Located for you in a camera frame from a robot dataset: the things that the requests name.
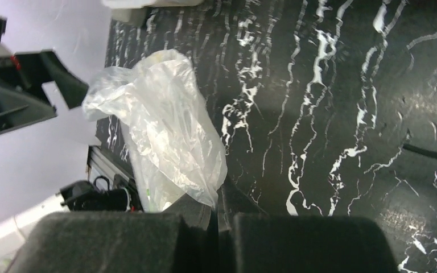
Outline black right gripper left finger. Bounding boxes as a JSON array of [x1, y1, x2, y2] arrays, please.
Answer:
[[7, 195, 219, 272]]

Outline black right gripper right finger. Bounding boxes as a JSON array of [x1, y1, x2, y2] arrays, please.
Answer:
[[217, 181, 398, 272]]

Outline clear plastic bag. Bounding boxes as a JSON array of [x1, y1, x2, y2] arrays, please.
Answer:
[[82, 49, 228, 213]]

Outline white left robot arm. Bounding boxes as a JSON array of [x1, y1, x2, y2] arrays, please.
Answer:
[[0, 16, 130, 261]]

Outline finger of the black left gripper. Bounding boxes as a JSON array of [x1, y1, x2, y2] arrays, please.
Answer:
[[15, 50, 88, 109]]

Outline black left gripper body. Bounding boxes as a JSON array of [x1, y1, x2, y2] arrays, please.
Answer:
[[0, 16, 57, 135]]

